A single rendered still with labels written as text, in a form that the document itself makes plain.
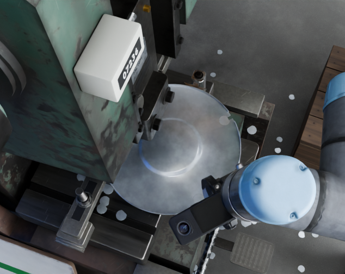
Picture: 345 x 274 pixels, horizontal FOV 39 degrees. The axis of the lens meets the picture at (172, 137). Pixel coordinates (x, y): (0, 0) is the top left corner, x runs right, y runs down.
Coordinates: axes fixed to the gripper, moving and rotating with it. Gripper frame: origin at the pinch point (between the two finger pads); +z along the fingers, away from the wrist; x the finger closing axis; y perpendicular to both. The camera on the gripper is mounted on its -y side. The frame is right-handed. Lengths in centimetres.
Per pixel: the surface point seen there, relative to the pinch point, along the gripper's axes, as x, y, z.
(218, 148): 8.4, 9.0, 11.6
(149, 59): 26.4, 0.9, -7.1
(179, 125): 16.3, 4.4, 13.5
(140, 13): 30.0, 0.6, -18.8
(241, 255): -23, 13, 67
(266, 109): 12.4, 29.3, 30.5
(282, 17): 50, 85, 108
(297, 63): 28, 77, 101
